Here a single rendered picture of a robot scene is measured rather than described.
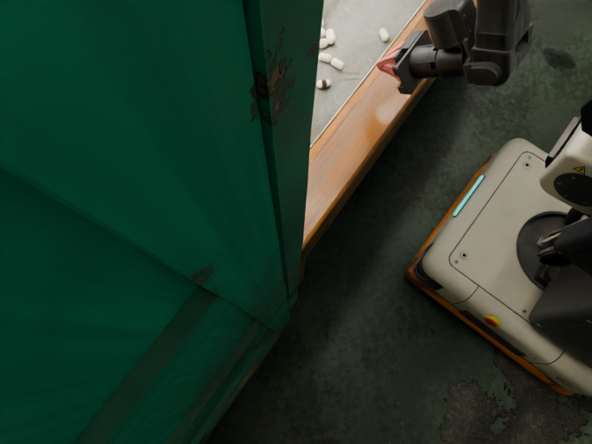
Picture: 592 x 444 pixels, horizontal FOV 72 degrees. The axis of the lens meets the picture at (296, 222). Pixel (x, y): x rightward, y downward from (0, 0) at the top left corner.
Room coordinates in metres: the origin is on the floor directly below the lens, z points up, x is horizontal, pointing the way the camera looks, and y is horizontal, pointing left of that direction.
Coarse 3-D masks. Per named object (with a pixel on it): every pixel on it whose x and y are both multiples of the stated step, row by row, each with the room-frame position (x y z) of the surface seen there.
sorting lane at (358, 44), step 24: (336, 0) 0.81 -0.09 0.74; (360, 0) 0.81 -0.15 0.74; (384, 0) 0.81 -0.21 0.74; (408, 0) 0.81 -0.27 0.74; (336, 24) 0.74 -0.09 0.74; (360, 24) 0.74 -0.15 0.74; (384, 24) 0.74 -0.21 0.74; (336, 48) 0.66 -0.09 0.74; (360, 48) 0.67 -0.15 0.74; (384, 48) 0.67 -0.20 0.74; (336, 72) 0.60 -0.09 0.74; (360, 72) 0.60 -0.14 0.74; (336, 96) 0.54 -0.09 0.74; (312, 120) 0.47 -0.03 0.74; (312, 144) 0.41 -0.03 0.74
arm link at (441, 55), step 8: (448, 48) 0.46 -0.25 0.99; (456, 48) 0.46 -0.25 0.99; (440, 56) 0.46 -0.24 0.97; (448, 56) 0.45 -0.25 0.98; (456, 56) 0.44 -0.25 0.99; (464, 56) 0.44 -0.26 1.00; (440, 64) 0.45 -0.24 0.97; (448, 64) 0.44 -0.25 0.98; (456, 64) 0.43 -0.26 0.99; (440, 72) 0.44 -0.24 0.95; (448, 72) 0.44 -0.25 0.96; (456, 72) 0.43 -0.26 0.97; (464, 72) 0.42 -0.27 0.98
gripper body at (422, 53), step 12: (420, 36) 0.53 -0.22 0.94; (420, 48) 0.50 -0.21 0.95; (432, 48) 0.48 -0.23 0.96; (408, 60) 0.48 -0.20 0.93; (420, 60) 0.47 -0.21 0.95; (432, 60) 0.46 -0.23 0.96; (396, 72) 0.46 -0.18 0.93; (408, 72) 0.47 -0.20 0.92; (420, 72) 0.46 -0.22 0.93; (432, 72) 0.45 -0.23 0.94; (408, 84) 0.45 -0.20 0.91
